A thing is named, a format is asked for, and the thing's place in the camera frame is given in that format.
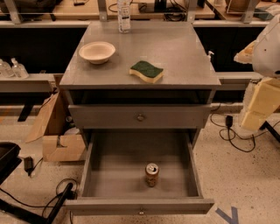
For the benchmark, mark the orange soda can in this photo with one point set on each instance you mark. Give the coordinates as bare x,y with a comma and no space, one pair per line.
151,171

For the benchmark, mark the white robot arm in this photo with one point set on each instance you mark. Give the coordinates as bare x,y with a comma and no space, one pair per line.
263,99

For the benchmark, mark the grey wooden drawer cabinet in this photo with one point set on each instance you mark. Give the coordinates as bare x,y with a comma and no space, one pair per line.
189,77

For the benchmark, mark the closed grey top drawer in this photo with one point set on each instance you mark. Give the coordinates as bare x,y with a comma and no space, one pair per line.
139,117

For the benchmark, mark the open grey middle drawer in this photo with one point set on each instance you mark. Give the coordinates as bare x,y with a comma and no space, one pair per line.
113,179

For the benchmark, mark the green yellow sponge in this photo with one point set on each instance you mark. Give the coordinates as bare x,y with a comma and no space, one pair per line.
146,71

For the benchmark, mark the white paper bowl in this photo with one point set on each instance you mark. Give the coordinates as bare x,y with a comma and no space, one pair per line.
97,52

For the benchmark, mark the small white pump bottle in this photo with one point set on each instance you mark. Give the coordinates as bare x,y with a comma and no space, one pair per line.
210,55

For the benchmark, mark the brown cardboard box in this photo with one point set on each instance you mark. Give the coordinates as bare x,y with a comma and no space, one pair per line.
61,140

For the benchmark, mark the clear plastic water bottle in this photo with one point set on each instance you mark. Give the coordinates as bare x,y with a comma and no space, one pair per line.
123,10

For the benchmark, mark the black power brick left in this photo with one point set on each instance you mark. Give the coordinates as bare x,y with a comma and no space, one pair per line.
29,165

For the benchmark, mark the clear sanitizer bottle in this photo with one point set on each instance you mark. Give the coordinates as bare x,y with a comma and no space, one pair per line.
5,69
19,69

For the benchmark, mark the black power adapter with cable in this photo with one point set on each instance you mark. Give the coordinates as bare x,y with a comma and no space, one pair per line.
227,133

